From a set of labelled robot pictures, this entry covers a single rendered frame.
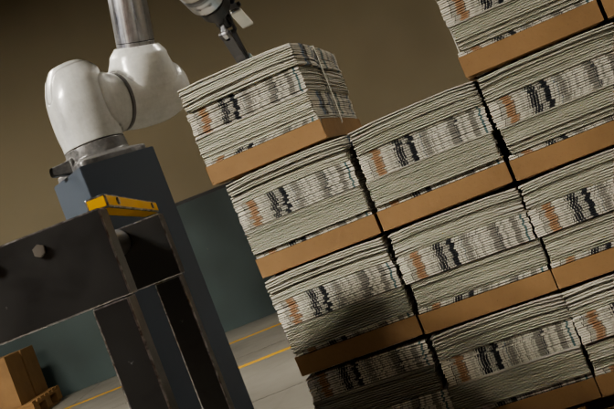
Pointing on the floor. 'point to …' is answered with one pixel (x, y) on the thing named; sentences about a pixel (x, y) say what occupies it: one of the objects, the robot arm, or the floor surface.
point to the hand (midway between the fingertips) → (250, 45)
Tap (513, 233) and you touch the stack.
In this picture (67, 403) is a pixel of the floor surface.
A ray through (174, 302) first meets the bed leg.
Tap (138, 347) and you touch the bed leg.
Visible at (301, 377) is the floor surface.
